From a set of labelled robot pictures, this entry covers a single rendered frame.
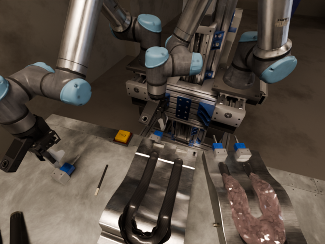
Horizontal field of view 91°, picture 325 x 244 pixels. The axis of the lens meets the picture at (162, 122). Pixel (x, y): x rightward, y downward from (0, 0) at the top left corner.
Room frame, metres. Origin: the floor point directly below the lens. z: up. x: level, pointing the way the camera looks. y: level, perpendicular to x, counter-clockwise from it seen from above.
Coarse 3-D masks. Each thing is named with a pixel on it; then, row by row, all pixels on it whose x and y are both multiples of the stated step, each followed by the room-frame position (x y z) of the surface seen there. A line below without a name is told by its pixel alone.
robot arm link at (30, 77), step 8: (32, 64) 0.44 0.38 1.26; (40, 64) 0.44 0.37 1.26; (16, 72) 0.40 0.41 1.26; (24, 72) 0.40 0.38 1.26; (32, 72) 0.40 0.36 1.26; (40, 72) 0.40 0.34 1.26; (48, 72) 0.40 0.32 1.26; (16, 80) 0.36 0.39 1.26; (24, 80) 0.37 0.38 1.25; (32, 80) 0.37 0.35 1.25; (40, 80) 0.37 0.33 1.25; (24, 88) 0.35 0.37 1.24; (32, 88) 0.36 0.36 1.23; (32, 96) 0.36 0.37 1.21
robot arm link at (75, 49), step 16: (80, 0) 0.49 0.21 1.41; (96, 0) 0.52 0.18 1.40; (80, 16) 0.47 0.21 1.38; (96, 16) 0.50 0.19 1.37; (64, 32) 0.44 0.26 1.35; (80, 32) 0.45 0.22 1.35; (64, 48) 0.41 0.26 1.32; (80, 48) 0.42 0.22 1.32; (64, 64) 0.38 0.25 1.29; (80, 64) 0.40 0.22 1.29; (48, 80) 0.36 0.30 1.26; (64, 80) 0.36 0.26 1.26; (80, 80) 0.36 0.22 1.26; (48, 96) 0.35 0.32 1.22; (64, 96) 0.33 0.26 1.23; (80, 96) 0.34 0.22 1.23
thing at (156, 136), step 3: (156, 132) 0.53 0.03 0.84; (159, 132) 0.53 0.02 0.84; (150, 135) 0.50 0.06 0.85; (153, 135) 0.50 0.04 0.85; (156, 135) 0.51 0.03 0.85; (159, 135) 0.52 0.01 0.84; (162, 135) 0.53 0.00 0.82; (150, 138) 0.48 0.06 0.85; (153, 138) 0.48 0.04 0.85; (156, 138) 0.48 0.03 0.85; (159, 138) 0.48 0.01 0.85; (156, 141) 0.47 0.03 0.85; (159, 141) 0.48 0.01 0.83
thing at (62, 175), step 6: (78, 156) 0.39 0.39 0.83; (72, 162) 0.35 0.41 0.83; (60, 168) 0.32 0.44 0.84; (66, 168) 0.32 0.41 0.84; (72, 168) 0.33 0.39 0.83; (54, 174) 0.29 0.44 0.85; (60, 174) 0.29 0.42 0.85; (66, 174) 0.29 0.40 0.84; (60, 180) 0.27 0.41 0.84; (66, 180) 0.28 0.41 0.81
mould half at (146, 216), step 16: (144, 144) 0.42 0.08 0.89; (144, 160) 0.34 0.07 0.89; (160, 160) 0.34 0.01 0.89; (192, 160) 0.35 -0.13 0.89; (128, 176) 0.27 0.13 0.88; (160, 176) 0.28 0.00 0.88; (192, 176) 0.28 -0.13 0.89; (128, 192) 0.20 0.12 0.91; (160, 192) 0.21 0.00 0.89; (112, 208) 0.14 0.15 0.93; (144, 208) 0.15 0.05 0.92; (160, 208) 0.15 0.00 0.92; (176, 208) 0.16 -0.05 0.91; (112, 224) 0.10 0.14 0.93; (144, 224) 0.10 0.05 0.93; (176, 224) 0.10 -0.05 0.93; (112, 240) 0.07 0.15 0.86; (176, 240) 0.06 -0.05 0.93
